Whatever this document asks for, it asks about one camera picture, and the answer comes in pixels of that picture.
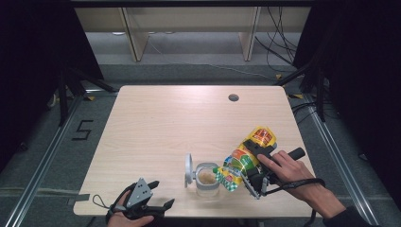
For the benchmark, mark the light wooden desk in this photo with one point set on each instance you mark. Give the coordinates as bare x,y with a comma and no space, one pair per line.
189,19

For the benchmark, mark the yellow spouted pouch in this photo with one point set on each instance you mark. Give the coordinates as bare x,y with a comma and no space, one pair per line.
239,164

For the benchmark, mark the tan powder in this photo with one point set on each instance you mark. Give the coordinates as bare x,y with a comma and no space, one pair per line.
207,178

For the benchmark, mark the grey tape strip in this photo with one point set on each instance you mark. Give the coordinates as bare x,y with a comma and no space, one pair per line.
82,198

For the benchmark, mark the black metal stand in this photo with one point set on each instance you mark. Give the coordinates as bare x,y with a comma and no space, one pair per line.
321,101
63,94

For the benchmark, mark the person's right hand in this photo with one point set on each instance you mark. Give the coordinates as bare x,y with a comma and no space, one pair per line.
293,176

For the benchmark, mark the person's left hand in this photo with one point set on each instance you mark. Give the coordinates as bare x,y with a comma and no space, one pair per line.
132,222

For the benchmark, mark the long metal floor rail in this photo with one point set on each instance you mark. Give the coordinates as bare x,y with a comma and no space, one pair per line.
44,160
340,160

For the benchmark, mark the short metal floor rail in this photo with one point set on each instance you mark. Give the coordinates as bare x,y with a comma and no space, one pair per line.
31,191

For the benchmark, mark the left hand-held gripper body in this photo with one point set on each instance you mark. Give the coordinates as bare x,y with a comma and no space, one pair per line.
140,192

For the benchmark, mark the black curtain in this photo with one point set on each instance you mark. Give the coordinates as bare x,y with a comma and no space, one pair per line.
362,78
31,63

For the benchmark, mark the clear jar with grey lid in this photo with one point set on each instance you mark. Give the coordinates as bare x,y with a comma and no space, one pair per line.
208,189

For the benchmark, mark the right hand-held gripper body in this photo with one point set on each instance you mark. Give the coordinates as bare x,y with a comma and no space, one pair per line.
257,181

